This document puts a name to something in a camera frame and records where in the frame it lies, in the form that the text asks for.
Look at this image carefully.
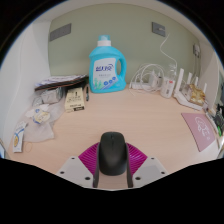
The black computer mouse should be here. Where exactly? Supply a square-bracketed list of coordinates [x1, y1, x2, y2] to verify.
[98, 131, 128, 177]

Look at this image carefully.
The grey wall plate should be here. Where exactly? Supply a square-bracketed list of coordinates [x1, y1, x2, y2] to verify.
[49, 23, 72, 42]

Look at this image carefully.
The white power strip with cables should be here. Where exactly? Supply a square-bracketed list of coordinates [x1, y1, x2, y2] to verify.
[129, 63, 163, 93]

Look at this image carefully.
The white and yellow wrapper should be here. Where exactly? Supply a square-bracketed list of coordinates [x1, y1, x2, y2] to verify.
[33, 108, 51, 125]

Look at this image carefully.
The small beige box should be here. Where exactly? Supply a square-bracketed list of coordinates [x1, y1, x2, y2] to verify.
[64, 87, 86, 113]

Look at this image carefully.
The pink mouse pad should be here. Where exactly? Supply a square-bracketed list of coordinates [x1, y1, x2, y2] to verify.
[180, 112, 217, 153]

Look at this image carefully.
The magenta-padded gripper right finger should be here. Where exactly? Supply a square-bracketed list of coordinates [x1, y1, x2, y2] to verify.
[125, 142, 168, 189]

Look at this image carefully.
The wall outlet with charger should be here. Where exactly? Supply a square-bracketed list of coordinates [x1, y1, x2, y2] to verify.
[192, 43, 202, 58]

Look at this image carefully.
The white desk divider panel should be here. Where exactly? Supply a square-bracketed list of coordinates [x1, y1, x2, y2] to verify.
[199, 39, 222, 109]

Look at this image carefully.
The clear plastic bag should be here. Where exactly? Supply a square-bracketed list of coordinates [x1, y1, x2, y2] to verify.
[23, 96, 66, 143]

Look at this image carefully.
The stack of papers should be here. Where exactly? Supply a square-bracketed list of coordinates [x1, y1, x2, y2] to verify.
[34, 74, 90, 92]

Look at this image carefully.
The white wall cable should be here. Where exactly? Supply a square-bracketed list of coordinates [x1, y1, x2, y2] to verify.
[159, 33, 178, 69]

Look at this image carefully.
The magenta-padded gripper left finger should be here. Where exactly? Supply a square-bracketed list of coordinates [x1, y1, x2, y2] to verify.
[55, 141, 102, 189]

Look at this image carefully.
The blue detergent bottle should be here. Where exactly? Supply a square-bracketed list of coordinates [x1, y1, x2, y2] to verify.
[88, 34, 128, 94]

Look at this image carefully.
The white router with antennas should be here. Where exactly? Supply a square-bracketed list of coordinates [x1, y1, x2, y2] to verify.
[173, 68, 208, 112]

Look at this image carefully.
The black pen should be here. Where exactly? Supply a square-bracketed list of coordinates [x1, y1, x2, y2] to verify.
[84, 84, 90, 102]

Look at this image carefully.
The black and grey pouch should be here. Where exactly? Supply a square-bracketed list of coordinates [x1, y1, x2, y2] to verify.
[213, 104, 224, 138]

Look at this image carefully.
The rubber band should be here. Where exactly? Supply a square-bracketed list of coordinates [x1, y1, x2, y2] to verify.
[24, 141, 34, 153]

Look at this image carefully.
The blue and yellow packet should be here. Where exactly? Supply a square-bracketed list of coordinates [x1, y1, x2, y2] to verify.
[12, 120, 28, 154]

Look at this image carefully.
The grey wall outlet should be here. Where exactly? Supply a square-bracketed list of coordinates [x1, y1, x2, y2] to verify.
[151, 21, 167, 38]

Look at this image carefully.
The silver foil packet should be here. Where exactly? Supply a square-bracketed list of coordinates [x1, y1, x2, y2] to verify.
[41, 88, 64, 104]

